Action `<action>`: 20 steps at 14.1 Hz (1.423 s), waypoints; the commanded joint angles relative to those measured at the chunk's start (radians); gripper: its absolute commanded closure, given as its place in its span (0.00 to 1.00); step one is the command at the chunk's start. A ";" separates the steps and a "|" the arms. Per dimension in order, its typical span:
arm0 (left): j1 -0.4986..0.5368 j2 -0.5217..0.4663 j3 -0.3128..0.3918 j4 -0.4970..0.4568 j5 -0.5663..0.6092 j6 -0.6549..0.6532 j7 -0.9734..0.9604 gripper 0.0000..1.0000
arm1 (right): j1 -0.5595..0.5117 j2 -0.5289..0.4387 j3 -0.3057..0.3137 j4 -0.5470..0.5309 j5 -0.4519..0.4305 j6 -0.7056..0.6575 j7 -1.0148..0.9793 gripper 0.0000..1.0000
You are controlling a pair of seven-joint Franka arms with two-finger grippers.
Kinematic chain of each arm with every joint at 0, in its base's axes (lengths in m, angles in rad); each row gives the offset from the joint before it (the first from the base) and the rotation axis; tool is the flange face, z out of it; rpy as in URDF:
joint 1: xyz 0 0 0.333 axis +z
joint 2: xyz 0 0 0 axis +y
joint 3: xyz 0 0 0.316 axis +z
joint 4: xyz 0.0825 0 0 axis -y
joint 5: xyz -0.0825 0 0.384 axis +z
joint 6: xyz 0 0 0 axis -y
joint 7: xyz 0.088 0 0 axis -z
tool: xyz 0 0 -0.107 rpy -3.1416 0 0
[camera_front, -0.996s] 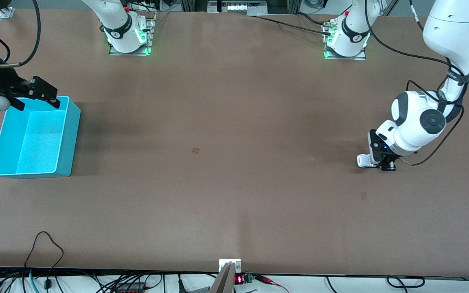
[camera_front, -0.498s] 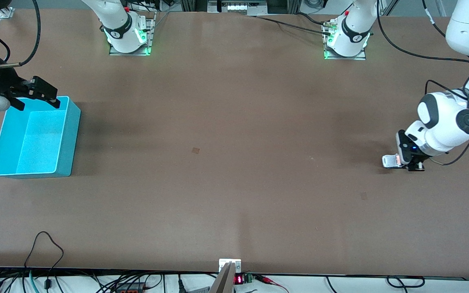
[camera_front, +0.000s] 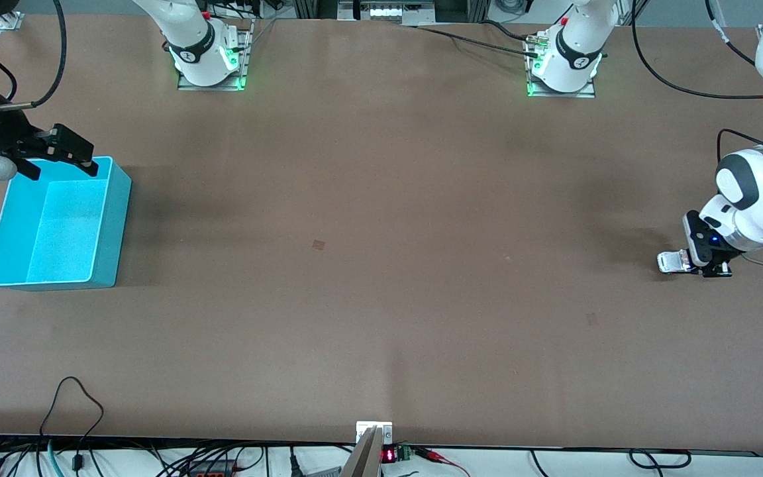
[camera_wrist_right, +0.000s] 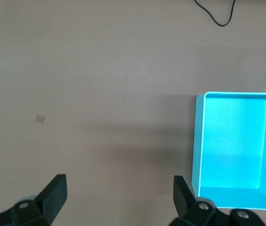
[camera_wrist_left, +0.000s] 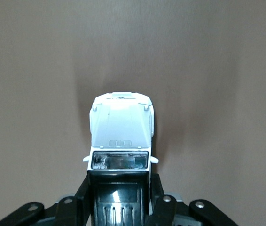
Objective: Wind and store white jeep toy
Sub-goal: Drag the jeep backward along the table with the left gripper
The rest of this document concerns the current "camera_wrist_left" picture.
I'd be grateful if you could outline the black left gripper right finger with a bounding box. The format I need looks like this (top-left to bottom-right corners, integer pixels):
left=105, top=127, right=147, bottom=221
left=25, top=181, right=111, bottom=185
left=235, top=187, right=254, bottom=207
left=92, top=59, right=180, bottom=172
left=146, top=173, right=239, bottom=226

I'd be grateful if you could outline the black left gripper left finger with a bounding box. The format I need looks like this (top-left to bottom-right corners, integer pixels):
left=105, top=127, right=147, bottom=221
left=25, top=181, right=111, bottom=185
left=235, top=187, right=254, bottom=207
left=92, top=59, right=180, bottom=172
left=0, top=174, right=92, bottom=226

